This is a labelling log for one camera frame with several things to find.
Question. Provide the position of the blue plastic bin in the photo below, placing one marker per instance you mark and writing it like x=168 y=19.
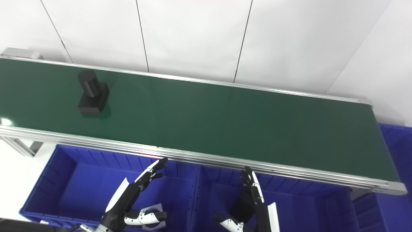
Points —
x=305 y=219
x=392 y=212
x=80 y=193

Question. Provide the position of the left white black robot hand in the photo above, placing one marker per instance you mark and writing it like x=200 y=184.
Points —
x=124 y=203

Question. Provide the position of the black cylinder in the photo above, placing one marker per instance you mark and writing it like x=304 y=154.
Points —
x=91 y=96

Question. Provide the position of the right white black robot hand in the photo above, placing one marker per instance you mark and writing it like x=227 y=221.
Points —
x=262 y=219

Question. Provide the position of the green conveyor belt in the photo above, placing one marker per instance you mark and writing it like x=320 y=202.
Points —
x=225 y=129

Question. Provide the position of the grey conveyor end housing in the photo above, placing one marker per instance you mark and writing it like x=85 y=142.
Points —
x=22 y=53

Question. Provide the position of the black block part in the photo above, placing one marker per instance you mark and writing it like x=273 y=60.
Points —
x=241 y=209

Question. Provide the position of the white square plate with hole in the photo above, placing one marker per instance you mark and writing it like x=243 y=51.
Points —
x=158 y=207

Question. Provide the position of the aluminium conveyor leg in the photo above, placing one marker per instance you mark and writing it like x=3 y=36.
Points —
x=25 y=146
x=359 y=192

